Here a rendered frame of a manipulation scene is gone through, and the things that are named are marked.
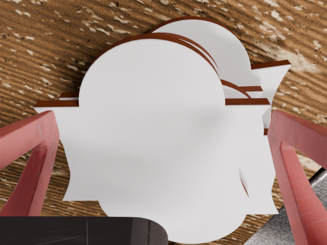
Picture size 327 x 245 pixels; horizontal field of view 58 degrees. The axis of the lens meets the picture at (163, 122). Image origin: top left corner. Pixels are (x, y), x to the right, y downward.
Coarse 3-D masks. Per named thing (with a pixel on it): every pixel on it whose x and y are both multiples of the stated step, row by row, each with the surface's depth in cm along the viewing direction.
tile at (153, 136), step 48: (144, 48) 14; (192, 48) 14; (96, 96) 15; (144, 96) 15; (192, 96) 15; (96, 144) 17; (144, 144) 17; (192, 144) 17; (240, 144) 17; (96, 192) 19; (144, 192) 19; (192, 192) 19; (240, 192) 19
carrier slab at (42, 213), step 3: (0, 201) 28; (3, 201) 28; (0, 204) 27; (3, 204) 28; (0, 207) 28; (0, 210) 28; (42, 213) 28; (45, 213) 29; (48, 213) 29; (51, 213) 29
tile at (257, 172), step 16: (224, 80) 16; (240, 96) 16; (256, 128) 17; (256, 144) 18; (256, 160) 19; (240, 176) 20; (256, 176) 20; (272, 176) 20; (256, 192) 20; (224, 208) 21; (240, 208) 21; (256, 208) 21; (272, 208) 21; (192, 224) 22; (208, 224) 22; (224, 224) 22; (240, 224) 22; (176, 240) 24; (192, 240) 24; (208, 240) 24
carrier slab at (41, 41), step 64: (0, 0) 17; (64, 0) 17; (128, 0) 17; (192, 0) 17; (256, 0) 17; (320, 0) 17; (0, 64) 20; (64, 64) 20; (320, 64) 20; (0, 192) 26; (64, 192) 27
